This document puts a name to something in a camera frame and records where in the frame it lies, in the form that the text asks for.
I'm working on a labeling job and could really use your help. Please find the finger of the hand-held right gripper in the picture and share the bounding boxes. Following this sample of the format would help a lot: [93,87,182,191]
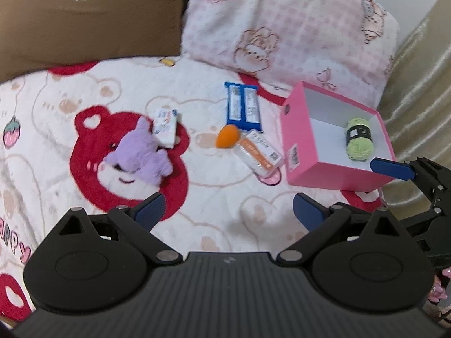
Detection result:
[370,157,451,198]

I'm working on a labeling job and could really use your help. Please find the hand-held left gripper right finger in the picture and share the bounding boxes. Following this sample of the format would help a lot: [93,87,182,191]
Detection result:
[277,193,400,266]

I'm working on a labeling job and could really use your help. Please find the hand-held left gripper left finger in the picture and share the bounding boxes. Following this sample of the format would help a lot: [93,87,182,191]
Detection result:
[56,193,184,265]

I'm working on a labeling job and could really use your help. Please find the purple plush toy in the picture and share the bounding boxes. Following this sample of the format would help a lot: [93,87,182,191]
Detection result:
[105,116,174,186]

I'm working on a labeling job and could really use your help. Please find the clear orange-label card box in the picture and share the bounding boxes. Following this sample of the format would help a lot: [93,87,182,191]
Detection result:
[235,130,284,178]

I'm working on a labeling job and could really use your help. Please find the pink cardboard box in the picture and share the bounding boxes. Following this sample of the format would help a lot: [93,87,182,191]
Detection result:
[280,81,397,192]

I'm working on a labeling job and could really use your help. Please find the small white printed packet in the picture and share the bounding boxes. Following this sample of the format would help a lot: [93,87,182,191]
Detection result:
[152,106,178,149]

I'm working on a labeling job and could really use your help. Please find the orange makeup sponge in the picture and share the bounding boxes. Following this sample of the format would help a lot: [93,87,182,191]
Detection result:
[216,125,240,148]

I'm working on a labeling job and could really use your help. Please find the green yarn ball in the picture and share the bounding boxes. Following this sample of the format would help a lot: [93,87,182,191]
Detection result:
[344,118,373,163]

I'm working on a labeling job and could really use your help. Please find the pink patterned clothing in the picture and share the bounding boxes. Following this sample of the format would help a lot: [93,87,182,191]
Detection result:
[427,268,451,324]

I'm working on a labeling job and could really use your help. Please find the red bear printed blanket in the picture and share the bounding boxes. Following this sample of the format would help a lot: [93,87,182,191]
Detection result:
[0,54,388,324]

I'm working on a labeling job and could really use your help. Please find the beige satin curtain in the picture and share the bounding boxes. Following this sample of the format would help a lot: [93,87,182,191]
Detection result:
[379,0,451,219]

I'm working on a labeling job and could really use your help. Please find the blue wet wipes packet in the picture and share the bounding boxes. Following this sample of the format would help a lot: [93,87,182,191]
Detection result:
[225,82,264,132]

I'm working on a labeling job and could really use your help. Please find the pink checked cartoon pillow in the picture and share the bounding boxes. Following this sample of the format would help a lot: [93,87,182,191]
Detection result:
[181,0,400,108]

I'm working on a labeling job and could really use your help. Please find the brown embroidered cushion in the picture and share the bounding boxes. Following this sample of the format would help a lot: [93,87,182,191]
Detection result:
[0,0,187,83]

